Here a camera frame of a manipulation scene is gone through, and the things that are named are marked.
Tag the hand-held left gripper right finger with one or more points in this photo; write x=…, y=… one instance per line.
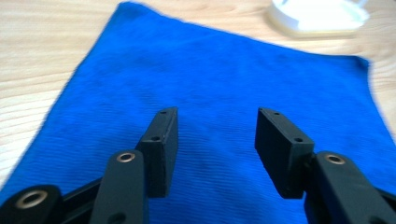
x=280, y=149

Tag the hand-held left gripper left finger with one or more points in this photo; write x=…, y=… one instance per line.
x=160, y=155

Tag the blue cloth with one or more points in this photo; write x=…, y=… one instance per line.
x=218, y=77

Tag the white dish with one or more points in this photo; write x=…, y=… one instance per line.
x=317, y=15

